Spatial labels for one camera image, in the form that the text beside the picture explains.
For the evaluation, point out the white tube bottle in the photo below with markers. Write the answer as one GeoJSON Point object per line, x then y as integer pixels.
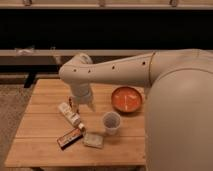
{"type": "Point", "coordinates": [73, 118]}

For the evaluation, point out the white sponge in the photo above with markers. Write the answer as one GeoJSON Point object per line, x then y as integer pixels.
{"type": "Point", "coordinates": [93, 140]}

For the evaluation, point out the wooden table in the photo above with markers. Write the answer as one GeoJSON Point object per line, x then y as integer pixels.
{"type": "Point", "coordinates": [35, 143]}

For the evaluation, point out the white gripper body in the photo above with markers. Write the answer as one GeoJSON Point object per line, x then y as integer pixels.
{"type": "Point", "coordinates": [81, 93]}

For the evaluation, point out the grey wall rail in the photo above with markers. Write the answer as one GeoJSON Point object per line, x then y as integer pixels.
{"type": "Point", "coordinates": [53, 56]}

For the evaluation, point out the orange bowl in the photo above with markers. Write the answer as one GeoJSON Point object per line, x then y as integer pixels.
{"type": "Point", "coordinates": [126, 99]}

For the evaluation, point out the clear plastic cup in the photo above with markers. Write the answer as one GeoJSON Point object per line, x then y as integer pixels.
{"type": "Point", "coordinates": [111, 121]}

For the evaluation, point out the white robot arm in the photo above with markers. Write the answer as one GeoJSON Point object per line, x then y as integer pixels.
{"type": "Point", "coordinates": [179, 105]}

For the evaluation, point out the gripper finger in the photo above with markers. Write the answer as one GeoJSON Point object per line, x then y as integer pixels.
{"type": "Point", "coordinates": [73, 106]}
{"type": "Point", "coordinates": [91, 105]}

